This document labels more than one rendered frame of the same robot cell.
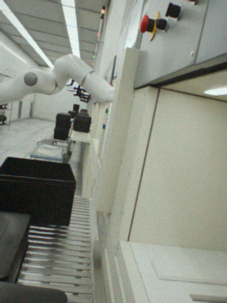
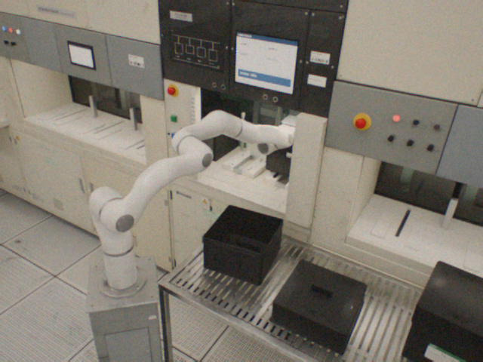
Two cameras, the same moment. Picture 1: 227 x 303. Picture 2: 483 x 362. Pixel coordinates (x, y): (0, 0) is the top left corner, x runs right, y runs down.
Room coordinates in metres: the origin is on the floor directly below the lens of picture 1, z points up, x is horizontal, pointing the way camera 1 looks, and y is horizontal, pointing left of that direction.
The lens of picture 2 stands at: (0.07, 1.43, 2.03)
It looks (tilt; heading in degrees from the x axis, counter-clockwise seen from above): 31 degrees down; 309
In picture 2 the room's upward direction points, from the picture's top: 2 degrees clockwise
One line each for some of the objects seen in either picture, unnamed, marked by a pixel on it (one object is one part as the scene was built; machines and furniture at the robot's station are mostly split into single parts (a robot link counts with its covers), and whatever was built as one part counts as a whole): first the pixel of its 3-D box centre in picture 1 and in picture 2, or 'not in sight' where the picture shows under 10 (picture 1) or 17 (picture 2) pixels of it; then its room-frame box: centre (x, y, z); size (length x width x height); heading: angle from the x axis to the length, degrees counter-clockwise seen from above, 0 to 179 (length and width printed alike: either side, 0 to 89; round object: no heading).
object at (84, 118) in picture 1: (82, 123); not in sight; (4.03, 0.58, 0.93); 0.30 x 0.28 x 0.26; 5
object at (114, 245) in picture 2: not in sight; (111, 218); (1.27, 0.73, 1.07); 0.19 x 0.12 x 0.24; 169
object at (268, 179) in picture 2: not in sight; (288, 176); (1.10, -0.29, 0.89); 0.22 x 0.21 x 0.04; 98
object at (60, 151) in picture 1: (48, 164); not in sight; (3.69, 0.95, 0.24); 0.97 x 0.52 x 0.48; 11
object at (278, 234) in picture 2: (35, 188); (244, 243); (0.95, 0.28, 0.85); 0.28 x 0.28 x 0.17; 17
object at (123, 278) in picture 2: not in sight; (120, 264); (1.24, 0.73, 0.85); 0.19 x 0.19 x 0.18
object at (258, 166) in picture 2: not in sight; (247, 163); (1.37, -0.25, 0.89); 0.22 x 0.21 x 0.04; 98
